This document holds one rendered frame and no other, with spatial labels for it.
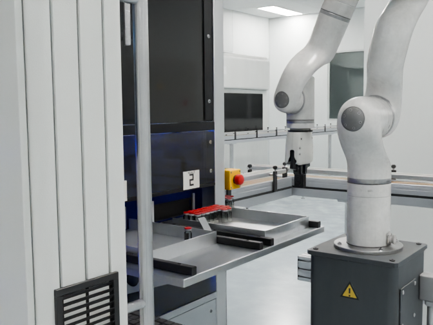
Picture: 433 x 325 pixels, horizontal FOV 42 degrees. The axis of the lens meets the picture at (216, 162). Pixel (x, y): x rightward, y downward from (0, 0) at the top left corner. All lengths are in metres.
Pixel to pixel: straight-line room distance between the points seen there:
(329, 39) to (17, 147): 1.07
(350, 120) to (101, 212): 0.84
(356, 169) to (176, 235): 0.55
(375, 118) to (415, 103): 1.58
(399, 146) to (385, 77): 1.55
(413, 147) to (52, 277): 2.50
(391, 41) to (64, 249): 1.05
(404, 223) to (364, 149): 1.64
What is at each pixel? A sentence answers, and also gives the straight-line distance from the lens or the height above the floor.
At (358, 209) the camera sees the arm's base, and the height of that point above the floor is 0.97.
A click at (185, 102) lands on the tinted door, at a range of 1.89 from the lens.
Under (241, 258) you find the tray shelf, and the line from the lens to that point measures 1.46.
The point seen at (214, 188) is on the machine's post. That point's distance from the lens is 2.02.
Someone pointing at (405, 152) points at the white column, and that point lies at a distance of 3.13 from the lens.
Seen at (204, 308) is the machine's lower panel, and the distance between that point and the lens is 2.06.
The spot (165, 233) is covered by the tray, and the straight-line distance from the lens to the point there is 1.72.
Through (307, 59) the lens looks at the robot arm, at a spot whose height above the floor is 1.39.
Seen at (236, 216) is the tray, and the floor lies 0.88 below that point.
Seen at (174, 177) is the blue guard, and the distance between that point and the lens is 1.84.
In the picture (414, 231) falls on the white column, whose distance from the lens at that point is 3.17.
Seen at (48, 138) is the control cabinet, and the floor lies 1.22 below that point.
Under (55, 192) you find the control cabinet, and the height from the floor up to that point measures 1.14.
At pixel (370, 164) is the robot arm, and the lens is 1.59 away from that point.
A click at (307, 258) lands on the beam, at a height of 0.54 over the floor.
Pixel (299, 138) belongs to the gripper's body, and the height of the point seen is 1.17.
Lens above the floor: 1.25
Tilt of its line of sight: 5 degrees down
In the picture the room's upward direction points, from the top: 1 degrees counter-clockwise
